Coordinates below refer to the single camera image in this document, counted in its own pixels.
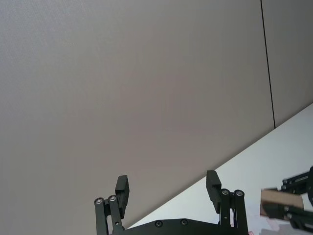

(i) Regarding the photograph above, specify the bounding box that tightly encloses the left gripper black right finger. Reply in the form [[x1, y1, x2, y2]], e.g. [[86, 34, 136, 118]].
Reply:
[[205, 170, 249, 235]]

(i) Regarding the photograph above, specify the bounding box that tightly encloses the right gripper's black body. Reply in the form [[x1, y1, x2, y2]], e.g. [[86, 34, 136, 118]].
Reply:
[[307, 165, 313, 209]]

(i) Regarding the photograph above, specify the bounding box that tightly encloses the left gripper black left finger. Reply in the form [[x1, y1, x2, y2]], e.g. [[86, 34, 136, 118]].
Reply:
[[93, 175, 131, 235]]

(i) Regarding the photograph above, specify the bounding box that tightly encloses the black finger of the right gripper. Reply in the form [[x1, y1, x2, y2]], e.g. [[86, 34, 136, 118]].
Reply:
[[264, 203, 313, 231], [282, 171, 313, 195]]

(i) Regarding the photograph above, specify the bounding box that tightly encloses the shallow brown cardboard tray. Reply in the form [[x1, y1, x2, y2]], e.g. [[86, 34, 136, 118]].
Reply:
[[259, 188, 305, 220]]

